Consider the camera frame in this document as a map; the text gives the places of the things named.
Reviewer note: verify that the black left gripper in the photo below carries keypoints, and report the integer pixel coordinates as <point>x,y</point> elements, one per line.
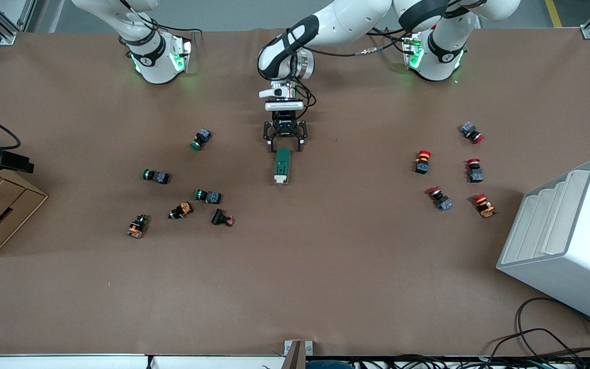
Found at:
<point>285,125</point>

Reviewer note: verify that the green load switch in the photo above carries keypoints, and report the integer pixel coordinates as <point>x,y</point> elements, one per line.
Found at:
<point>282,164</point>

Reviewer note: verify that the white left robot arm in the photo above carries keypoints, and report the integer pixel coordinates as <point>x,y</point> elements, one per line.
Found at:
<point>438,56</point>

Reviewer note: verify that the green mushroom push button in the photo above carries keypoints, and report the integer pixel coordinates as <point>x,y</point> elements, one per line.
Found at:
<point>159,177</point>
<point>212,197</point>
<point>202,137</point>

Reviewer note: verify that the red yellow-ringed stop button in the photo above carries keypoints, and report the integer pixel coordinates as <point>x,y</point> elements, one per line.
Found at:
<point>422,165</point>

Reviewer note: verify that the red emergency stop button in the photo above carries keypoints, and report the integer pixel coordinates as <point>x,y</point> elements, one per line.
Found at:
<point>475,175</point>
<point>469,129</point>
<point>443,203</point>

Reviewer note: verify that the red stop button orange block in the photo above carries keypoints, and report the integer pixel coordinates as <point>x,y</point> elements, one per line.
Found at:
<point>485,209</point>

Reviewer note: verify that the blue object below table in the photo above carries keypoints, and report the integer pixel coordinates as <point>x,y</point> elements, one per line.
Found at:
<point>325,365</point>

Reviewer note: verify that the white stepped storage rack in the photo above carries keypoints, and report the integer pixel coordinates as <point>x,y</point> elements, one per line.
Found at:
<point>571,266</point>

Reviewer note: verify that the black selector switch orange block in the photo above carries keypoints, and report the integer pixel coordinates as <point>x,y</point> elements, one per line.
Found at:
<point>185,208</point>
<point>136,228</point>

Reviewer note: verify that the grey metal table bracket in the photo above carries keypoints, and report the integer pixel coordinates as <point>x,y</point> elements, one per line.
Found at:
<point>291,348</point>

